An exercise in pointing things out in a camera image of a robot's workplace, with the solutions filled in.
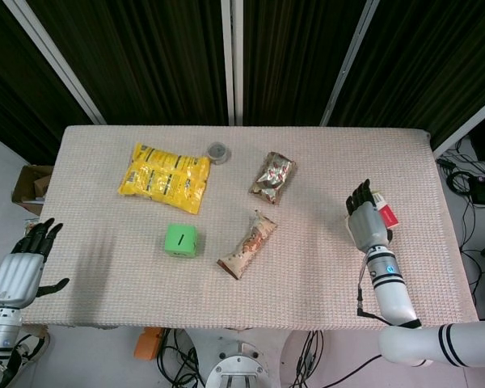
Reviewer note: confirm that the orange plastic object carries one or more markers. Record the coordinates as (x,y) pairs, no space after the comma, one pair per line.
(147,345)

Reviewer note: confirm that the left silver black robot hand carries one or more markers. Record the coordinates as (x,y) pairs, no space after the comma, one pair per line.
(18,275)

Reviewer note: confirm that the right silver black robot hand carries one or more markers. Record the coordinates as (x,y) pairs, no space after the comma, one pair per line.
(368,224)

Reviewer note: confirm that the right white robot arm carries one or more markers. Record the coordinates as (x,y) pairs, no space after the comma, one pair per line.
(392,295)

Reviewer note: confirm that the white woven tablecloth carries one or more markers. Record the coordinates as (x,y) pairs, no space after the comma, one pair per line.
(299,283)

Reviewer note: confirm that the white partition post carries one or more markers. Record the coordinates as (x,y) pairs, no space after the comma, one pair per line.
(238,60)
(60,64)
(347,64)
(465,125)
(227,60)

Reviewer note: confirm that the gold foil snack pack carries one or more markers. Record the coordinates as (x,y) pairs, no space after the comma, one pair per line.
(272,178)

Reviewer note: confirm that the beige brown snack pouch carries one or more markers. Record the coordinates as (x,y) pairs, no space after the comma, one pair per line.
(250,244)

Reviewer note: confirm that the green foam cube with numbers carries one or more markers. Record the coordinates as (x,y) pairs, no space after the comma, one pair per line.
(180,240)

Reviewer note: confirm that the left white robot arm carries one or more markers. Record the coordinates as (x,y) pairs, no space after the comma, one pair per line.
(2,331)

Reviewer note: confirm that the red white snack box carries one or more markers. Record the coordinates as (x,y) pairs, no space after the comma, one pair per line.
(389,217)

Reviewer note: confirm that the small round tin can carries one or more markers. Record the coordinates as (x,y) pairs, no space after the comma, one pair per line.
(217,153)

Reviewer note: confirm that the black electronic device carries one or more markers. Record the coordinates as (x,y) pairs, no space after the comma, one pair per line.
(483,189)

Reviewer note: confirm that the yellow snack bag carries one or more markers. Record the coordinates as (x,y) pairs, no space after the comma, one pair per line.
(165,180)

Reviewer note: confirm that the dark partition panel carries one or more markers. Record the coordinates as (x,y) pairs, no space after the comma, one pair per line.
(145,60)
(299,60)
(20,93)
(428,60)

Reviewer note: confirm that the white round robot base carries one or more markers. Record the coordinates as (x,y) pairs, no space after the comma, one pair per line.
(238,363)

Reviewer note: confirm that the brown cardboard box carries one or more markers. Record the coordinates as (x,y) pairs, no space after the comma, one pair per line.
(26,186)

